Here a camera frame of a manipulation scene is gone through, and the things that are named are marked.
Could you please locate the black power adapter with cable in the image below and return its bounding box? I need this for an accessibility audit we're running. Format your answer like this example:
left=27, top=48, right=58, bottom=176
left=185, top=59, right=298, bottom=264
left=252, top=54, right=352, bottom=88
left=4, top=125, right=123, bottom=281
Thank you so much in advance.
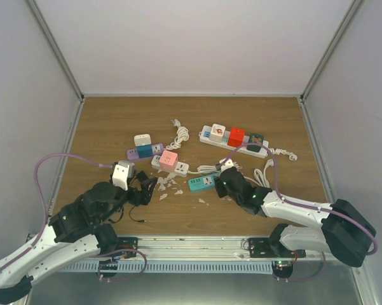
left=128, top=171, right=148, bottom=223

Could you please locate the pink cube adapter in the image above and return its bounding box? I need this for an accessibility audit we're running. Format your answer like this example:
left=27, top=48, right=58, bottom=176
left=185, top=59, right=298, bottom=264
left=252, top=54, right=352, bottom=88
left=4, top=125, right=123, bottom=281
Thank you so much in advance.
left=160, top=150, right=178, bottom=172

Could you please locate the blue cube adapter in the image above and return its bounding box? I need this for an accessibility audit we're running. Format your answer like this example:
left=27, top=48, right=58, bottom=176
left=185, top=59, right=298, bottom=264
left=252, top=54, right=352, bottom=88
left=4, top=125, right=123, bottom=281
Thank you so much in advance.
left=137, top=144, right=153, bottom=158

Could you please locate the white square charger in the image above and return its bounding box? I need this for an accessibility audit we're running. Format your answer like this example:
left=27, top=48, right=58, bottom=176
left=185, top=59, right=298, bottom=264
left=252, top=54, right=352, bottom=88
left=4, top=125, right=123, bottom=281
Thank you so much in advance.
left=133, top=133, right=151, bottom=147

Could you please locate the red cube adapter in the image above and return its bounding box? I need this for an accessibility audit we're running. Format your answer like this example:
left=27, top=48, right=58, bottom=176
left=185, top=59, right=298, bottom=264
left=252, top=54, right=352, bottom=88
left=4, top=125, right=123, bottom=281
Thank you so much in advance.
left=227, top=127, right=245, bottom=147

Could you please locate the long white power strip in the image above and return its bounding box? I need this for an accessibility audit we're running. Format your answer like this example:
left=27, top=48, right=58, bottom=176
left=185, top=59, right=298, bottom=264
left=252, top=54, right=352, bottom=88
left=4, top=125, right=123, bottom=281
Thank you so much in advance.
left=198, top=125, right=268, bottom=158

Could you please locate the white cartoon cube adapter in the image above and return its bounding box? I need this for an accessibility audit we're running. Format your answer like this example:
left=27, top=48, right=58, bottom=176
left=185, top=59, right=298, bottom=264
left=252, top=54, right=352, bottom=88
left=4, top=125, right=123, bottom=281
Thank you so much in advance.
left=209, top=124, right=226, bottom=143

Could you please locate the dark green cube adapter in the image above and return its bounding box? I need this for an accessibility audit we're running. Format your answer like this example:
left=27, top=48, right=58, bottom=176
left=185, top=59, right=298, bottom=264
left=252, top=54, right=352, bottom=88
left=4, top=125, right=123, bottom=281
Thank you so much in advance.
left=246, top=133, right=264, bottom=153

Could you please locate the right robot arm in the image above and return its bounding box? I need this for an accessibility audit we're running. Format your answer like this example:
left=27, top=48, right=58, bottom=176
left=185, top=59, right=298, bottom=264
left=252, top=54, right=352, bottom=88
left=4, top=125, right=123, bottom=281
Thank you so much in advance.
left=214, top=167, right=376, bottom=268

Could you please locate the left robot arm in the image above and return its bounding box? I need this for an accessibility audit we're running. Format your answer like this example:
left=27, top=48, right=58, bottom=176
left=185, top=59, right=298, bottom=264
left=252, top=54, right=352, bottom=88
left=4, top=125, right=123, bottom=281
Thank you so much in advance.
left=0, top=178, right=157, bottom=304

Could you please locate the teal power strip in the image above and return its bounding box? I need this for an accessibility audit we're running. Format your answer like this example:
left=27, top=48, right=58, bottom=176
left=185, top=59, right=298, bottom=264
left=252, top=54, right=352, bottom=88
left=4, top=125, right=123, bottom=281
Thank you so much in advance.
left=188, top=173, right=219, bottom=193

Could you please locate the purple power strip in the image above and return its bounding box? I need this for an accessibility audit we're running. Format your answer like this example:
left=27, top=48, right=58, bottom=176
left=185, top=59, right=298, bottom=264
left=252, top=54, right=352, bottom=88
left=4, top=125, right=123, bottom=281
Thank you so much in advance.
left=127, top=144, right=165, bottom=162

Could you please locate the white power strip centre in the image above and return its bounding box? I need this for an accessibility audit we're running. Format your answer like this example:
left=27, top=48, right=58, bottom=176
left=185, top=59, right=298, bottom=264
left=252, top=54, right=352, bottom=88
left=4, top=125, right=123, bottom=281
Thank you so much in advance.
left=151, top=155, right=189, bottom=177

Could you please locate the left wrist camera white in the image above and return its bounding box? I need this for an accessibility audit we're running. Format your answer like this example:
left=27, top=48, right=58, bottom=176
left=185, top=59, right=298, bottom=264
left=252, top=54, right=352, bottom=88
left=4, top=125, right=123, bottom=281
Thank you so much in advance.
left=111, top=160, right=135, bottom=191

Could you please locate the white cable bundle centre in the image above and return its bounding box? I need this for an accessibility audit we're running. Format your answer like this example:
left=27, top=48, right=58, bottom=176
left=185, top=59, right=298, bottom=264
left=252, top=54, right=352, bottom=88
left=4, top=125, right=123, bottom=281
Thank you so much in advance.
left=190, top=161, right=242, bottom=175

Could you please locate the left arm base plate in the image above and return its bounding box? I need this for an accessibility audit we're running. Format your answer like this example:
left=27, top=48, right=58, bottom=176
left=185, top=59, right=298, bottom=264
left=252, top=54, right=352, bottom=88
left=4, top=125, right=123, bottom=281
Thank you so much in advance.
left=95, top=236, right=139, bottom=259

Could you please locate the coiled white cable left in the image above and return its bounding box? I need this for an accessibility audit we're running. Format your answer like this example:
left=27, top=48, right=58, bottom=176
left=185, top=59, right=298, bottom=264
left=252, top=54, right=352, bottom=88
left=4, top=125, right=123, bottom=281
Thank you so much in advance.
left=163, top=119, right=189, bottom=152

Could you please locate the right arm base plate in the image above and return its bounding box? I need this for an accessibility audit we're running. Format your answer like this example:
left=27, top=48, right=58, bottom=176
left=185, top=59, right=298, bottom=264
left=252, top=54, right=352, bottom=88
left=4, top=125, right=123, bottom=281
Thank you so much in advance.
left=245, top=237, right=296, bottom=259

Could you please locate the slotted cable duct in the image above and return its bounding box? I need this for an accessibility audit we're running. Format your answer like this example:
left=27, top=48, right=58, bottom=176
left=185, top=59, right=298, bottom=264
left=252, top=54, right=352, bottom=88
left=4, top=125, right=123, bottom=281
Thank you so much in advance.
left=60, top=260, right=274, bottom=274

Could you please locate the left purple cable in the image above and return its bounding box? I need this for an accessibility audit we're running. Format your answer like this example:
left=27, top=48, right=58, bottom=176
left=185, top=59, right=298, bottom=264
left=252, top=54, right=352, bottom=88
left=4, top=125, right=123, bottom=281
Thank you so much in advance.
left=0, top=153, right=115, bottom=283

